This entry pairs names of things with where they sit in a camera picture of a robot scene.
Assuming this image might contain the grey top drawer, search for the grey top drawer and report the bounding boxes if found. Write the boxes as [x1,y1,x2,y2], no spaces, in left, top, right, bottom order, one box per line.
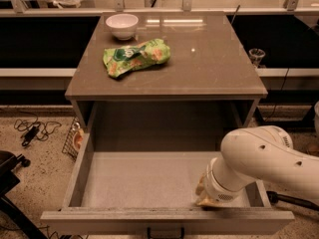
[40,101,296,239]

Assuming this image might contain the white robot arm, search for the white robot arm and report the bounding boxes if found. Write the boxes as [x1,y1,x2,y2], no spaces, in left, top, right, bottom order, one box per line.
[195,125,319,207]

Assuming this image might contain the grey drawer cabinet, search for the grey drawer cabinet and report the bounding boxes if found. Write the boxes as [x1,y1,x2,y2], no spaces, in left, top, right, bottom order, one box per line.
[66,12,267,149]

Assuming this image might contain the black tripod leg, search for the black tripod leg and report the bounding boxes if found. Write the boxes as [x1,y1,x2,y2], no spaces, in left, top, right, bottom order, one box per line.
[266,191,319,211]

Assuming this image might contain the clear glass cup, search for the clear glass cup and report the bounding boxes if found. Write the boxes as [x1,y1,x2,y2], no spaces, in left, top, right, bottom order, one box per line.
[248,48,266,68]

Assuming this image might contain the green snack bag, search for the green snack bag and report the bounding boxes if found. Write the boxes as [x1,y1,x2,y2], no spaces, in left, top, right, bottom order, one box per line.
[103,39,170,79]

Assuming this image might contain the white ceramic bowl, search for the white ceramic bowl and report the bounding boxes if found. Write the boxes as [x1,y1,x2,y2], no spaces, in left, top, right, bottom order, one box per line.
[106,14,139,40]

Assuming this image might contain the black office chair base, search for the black office chair base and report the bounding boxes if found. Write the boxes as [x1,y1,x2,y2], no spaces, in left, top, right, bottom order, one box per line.
[0,150,47,239]

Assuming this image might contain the wire basket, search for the wire basket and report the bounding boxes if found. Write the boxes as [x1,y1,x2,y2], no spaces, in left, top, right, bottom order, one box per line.
[62,118,84,160]

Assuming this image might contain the black power adapter cable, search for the black power adapter cable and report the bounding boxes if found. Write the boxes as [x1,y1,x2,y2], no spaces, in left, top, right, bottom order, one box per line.
[13,111,63,148]

